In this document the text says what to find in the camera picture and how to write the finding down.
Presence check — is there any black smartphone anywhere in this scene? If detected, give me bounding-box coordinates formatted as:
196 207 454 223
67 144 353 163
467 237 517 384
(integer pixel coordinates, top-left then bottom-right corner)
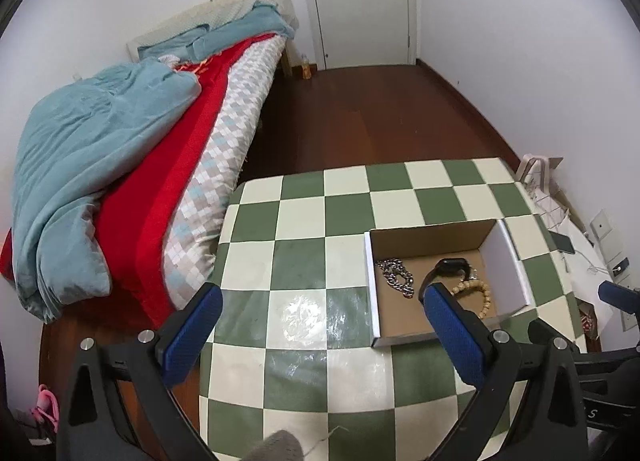
549 231 576 255

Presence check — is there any white wall socket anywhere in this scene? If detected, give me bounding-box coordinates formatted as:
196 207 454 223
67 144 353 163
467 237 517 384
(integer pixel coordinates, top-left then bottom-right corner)
589 210 629 279

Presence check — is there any pink slipper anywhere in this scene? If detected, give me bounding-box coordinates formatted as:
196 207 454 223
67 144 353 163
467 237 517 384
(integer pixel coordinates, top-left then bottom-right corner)
30 384 60 434

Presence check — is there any silver chain necklace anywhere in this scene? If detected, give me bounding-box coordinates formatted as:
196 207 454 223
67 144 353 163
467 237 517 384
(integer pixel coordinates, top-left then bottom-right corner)
375 257 417 301

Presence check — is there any light blue duvet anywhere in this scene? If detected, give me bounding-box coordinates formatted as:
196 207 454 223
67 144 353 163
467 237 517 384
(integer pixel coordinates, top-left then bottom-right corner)
2 0 298 325

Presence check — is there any green white checkered tablecloth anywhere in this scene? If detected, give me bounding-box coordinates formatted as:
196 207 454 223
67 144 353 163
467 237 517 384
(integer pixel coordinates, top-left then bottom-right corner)
200 158 582 460

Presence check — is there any white door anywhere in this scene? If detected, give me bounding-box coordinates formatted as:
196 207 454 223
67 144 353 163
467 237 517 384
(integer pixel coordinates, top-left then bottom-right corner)
306 0 416 70

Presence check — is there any cardboard paper bag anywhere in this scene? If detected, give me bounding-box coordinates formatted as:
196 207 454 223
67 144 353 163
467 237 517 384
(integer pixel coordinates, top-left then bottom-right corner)
515 153 563 201

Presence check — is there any black smart watch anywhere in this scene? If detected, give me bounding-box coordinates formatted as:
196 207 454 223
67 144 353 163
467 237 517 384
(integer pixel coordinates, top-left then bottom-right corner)
418 257 472 301

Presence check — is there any red blanket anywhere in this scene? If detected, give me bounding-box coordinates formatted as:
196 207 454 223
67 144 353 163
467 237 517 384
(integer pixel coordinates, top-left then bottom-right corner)
2 38 255 325

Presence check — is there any open cardboard box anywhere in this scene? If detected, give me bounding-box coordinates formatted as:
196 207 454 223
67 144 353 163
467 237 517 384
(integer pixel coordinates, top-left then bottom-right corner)
364 219 534 348

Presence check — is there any checkered bed mattress sheet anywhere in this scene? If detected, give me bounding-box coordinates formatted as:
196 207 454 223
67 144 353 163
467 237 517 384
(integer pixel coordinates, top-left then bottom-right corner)
163 35 285 309

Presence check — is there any white bed headboard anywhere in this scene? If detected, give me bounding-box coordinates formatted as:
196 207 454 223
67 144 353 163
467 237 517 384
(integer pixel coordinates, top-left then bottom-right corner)
126 0 299 62

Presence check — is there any wooden bead bracelet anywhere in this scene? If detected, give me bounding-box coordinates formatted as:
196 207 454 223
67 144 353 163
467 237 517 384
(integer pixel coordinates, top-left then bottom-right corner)
450 278 495 321

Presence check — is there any orange drink bottle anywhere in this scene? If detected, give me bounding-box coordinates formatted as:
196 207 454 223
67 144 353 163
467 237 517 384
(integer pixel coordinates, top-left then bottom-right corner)
300 54 312 80

